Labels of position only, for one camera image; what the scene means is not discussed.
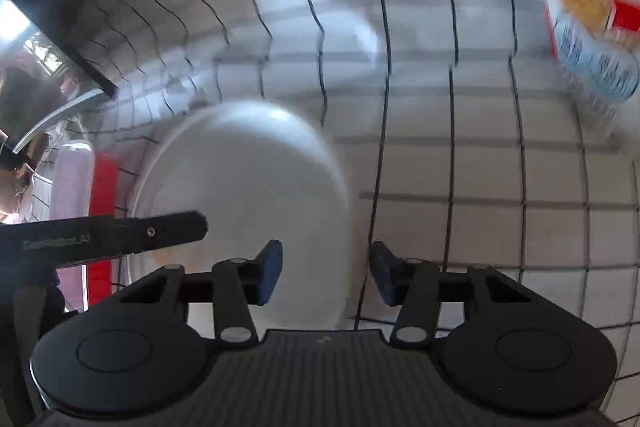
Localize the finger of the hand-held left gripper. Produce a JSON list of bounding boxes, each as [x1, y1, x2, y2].
[[116, 209, 209, 256]]

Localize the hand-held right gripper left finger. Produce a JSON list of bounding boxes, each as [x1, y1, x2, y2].
[[119, 239, 284, 348]]

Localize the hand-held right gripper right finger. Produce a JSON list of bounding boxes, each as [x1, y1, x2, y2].
[[369, 240, 540, 348]]

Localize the white floral bowl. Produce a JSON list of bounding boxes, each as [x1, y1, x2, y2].
[[124, 107, 354, 334]]

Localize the red and white baking dish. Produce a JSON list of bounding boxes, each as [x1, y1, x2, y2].
[[51, 141, 120, 314]]

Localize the plain white bowl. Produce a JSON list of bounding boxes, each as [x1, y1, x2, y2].
[[159, 101, 354, 333]]

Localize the white black checked tablecloth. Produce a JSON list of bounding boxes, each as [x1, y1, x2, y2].
[[30, 0, 640, 427]]

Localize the black computer monitor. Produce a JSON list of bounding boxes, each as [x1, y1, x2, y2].
[[0, 0, 120, 156]]

